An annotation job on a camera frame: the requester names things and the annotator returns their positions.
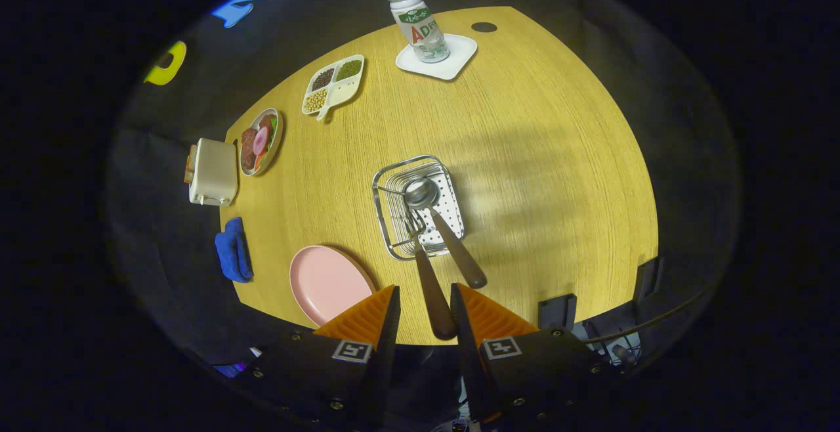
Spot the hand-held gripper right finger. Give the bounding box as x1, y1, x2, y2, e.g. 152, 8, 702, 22
450, 283, 621, 432

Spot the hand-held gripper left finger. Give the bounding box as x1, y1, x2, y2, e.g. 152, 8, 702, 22
253, 284, 401, 432

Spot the wooden-handled metal fork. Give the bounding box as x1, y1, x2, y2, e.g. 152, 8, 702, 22
406, 212, 458, 341

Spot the wooden-handled metal spoon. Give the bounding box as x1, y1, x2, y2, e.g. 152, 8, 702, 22
403, 178, 488, 290

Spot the pink plate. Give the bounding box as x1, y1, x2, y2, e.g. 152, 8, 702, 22
289, 244, 378, 328

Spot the black table clamp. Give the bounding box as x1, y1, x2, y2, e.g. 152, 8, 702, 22
538, 293, 578, 331
633, 256, 663, 301

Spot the blue folded cloth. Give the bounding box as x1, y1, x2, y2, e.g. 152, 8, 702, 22
215, 217, 254, 284

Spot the white plate of food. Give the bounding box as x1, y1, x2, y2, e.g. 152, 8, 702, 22
238, 108, 285, 177

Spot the white toaster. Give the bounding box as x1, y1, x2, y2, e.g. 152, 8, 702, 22
188, 138, 238, 207

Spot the white divided bean dish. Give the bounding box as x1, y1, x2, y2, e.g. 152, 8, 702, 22
301, 54, 366, 121

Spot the white square coaster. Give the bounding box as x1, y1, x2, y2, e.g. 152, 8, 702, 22
395, 33, 478, 81

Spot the white green-label bottle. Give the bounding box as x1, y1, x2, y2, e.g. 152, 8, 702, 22
385, 0, 451, 64

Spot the metal wire basket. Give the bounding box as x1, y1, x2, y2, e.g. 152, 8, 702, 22
371, 154, 466, 261

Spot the grey cable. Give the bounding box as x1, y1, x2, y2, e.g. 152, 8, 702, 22
581, 291, 706, 344

